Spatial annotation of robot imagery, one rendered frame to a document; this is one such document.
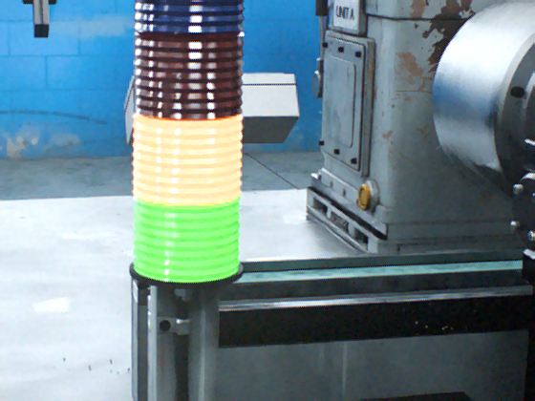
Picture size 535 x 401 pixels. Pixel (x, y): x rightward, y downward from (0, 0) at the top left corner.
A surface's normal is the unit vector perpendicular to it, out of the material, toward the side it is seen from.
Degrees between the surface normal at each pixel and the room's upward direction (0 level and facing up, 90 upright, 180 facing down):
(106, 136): 90
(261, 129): 147
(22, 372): 0
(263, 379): 90
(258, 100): 57
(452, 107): 92
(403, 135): 90
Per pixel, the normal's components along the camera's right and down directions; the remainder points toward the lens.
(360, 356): 0.20, 0.22
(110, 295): 0.01, -0.98
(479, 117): -0.98, 0.06
